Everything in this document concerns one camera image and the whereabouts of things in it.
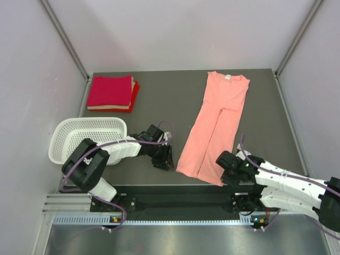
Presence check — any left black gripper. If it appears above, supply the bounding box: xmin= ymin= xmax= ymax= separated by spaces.
xmin=148 ymin=142 xmax=175 ymax=171

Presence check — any salmon pink t-shirt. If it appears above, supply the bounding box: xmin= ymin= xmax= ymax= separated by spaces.
xmin=176 ymin=71 xmax=250 ymax=186

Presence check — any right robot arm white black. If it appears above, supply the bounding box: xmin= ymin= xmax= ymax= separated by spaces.
xmin=216 ymin=150 xmax=339 ymax=232

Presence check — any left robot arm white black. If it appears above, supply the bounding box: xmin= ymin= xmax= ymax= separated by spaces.
xmin=62 ymin=125 xmax=174 ymax=211

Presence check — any folded red t-shirt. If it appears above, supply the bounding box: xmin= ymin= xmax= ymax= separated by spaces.
xmin=87 ymin=81 xmax=140 ymax=113

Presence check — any folded magenta t-shirt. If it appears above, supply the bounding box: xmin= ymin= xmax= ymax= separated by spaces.
xmin=87 ymin=75 xmax=133 ymax=107

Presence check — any white perforated plastic basket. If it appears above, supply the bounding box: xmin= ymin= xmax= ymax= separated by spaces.
xmin=48 ymin=117 xmax=127 ymax=165

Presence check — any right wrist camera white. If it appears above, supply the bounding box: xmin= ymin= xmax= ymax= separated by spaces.
xmin=236 ymin=143 xmax=251 ymax=158

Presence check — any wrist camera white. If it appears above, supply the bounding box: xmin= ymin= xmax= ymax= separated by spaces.
xmin=236 ymin=143 xmax=251 ymax=158
xmin=164 ymin=132 xmax=172 ymax=140

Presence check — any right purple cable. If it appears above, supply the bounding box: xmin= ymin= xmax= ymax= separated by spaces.
xmin=239 ymin=134 xmax=340 ymax=240

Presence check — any purple cable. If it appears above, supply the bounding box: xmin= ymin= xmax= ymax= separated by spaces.
xmin=53 ymin=121 xmax=176 ymax=250
xmin=239 ymin=134 xmax=340 ymax=240

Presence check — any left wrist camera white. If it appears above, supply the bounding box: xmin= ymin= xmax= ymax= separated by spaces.
xmin=164 ymin=132 xmax=172 ymax=140

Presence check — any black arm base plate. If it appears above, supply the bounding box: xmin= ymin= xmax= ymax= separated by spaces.
xmin=110 ymin=184 xmax=267 ymax=213

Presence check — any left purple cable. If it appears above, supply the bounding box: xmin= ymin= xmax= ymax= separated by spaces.
xmin=53 ymin=121 xmax=176 ymax=250

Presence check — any grey slotted cable duct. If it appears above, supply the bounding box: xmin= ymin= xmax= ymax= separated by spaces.
xmin=53 ymin=214 xmax=271 ymax=226

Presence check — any right aluminium frame post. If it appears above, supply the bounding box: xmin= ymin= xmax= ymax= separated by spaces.
xmin=275 ymin=0 xmax=326 ymax=78

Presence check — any aluminium frame post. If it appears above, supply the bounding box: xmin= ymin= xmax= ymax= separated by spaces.
xmin=275 ymin=0 xmax=326 ymax=78
xmin=37 ymin=0 xmax=90 ymax=80

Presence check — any left aluminium frame post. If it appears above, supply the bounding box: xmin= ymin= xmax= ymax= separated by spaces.
xmin=37 ymin=0 xmax=90 ymax=80

